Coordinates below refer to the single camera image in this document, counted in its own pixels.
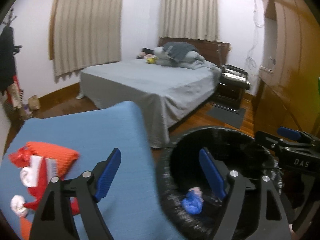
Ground red cloth piece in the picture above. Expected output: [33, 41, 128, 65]
[23, 158, 81, 216]

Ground white blue paper box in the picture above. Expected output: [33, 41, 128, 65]
[30, 155, 57, 187]

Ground orange ribbed foam sheet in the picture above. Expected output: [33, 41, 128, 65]
[26, 141, 80, 178]

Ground red plastic bag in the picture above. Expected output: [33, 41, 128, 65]
[9, 146, 32, 168]

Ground blue trash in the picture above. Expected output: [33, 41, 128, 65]
[181, 187, 203, 215]

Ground black lined trash bin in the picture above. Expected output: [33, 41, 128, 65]
[156, 126, 283, 239]

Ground dark grey floor mat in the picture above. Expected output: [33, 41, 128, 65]
[207, 106, 246, 129]

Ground blue foam mat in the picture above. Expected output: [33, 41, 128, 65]
[8, 101, 182, 239]

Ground dark wooden headboard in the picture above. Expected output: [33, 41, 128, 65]
[158, 37, 231, 66]

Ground brown paper bag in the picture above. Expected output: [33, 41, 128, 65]
[28, 95, 41, 111]

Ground bed with grey sheet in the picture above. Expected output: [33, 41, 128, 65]
[80, 59, 221, 148]

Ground coat rack with clothes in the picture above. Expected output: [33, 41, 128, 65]
[1, 8, 30, 121]

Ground folded grey blankets pile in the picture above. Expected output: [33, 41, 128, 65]
[153, 42, 217, 70]

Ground right beige curtain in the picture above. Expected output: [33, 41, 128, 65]
[158, 0, 220, 42]

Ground beige curtain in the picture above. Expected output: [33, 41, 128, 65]
[158, 0, 220, 42]
[49, 0, 123, 77]

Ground yellow plush toy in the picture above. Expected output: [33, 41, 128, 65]
[146, 57, 157, 64]

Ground pink plush toy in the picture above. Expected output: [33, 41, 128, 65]
[136, 51, 153, 59]

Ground left beige curtain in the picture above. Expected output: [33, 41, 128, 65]
[49, 0, 123, 77]

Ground hanging white cables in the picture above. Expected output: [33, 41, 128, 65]
[245, 0, 265, 71]

